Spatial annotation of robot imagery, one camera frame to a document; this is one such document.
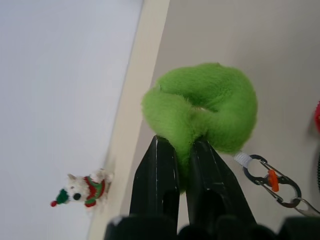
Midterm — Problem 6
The black and red paddle case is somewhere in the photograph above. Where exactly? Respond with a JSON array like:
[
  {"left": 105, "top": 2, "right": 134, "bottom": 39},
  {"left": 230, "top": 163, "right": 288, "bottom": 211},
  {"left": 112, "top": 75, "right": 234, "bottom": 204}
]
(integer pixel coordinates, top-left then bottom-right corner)
[{"left": 313, "top": 99, "right": 320, "bottom": 192}]

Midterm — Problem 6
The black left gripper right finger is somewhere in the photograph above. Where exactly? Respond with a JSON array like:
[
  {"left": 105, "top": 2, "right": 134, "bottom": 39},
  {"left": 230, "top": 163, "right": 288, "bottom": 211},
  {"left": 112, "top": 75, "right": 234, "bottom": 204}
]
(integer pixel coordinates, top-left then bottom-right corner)
[{"left": 185, "top": 140, "right": 258, "bottom": 227}]

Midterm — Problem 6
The white plush dog toy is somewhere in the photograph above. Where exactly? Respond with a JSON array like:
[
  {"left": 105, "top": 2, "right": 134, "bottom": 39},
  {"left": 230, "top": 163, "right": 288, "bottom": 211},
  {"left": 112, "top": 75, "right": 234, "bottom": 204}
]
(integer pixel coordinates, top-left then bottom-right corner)
[{"left": 49, "top": 168, "right": 115, "bottom": 216}]

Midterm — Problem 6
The green plush ring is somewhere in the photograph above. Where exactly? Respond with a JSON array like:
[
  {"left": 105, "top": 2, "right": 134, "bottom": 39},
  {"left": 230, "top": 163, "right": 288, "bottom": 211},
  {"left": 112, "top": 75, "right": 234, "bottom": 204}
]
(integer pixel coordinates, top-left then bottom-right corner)
[{"left": 141, "top": 62, "right": 258, "bottom": 195}]

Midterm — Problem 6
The black carabiner with orange lock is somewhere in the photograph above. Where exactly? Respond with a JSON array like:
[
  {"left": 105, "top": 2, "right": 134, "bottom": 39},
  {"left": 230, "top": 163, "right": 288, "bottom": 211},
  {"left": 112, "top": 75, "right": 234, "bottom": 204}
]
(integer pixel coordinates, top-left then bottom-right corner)
[{"left": 241, "top": 154, "right": 303, "bottom": 208}]

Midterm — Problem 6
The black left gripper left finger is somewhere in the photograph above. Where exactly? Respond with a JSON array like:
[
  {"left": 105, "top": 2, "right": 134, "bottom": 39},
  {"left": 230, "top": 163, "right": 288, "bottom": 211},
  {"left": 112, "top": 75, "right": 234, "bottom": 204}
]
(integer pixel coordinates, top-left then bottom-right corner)
[{"left": 129, "top": 134, "right": 181, "bottom": 235}]

